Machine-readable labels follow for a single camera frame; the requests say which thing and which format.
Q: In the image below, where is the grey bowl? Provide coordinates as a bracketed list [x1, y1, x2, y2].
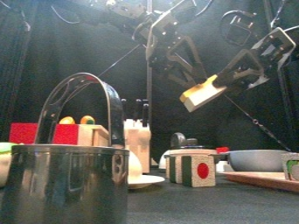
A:
[225, 149, 292, 172]

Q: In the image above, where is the black hanging cable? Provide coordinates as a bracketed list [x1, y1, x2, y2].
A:
[49, 3, 81, 25]

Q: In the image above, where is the steel pot with handle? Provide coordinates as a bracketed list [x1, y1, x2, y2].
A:
[0, 72, 130, 224]

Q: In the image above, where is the green and white toy food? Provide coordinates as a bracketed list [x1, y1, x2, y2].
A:
[0, 141, 18, 188]

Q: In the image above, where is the sushi roll with green filling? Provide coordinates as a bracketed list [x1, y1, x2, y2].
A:
[280, 151, 299, 182]

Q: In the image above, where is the sushi roll with red centre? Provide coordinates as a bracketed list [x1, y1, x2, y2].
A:
[181, 154, 217, 188]

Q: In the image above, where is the vertical metal frame pole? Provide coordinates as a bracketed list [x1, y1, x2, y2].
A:
[145, 0, 154, 121]

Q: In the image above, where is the wooden lid with black knob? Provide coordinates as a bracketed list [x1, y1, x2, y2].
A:
[166, 131, 218, 157]

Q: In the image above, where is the white plate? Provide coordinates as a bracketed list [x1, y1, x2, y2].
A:
[126, 173, 165, 190]

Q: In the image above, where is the thin diagonal frame rod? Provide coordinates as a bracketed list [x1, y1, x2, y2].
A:
[222, 94, 295, 153]
[97, 43, 142, 78]

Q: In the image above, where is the red and wood toy box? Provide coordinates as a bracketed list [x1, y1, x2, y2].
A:
[8, 122, 110, 147]

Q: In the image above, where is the yellow and green toy egg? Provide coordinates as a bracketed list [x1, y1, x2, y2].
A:
[78, 115, 97, 125]

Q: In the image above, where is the wooden tray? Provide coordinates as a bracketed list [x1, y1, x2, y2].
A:
[218, 171, 299, 193]

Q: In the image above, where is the black knife handle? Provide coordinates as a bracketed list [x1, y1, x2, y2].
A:
[141, 99, 150, 128]
[120, 98, 128, 120]
[134, 98, 142, 121]

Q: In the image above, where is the white toy egg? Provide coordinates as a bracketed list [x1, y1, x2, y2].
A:
[125, 150, 144, 179]

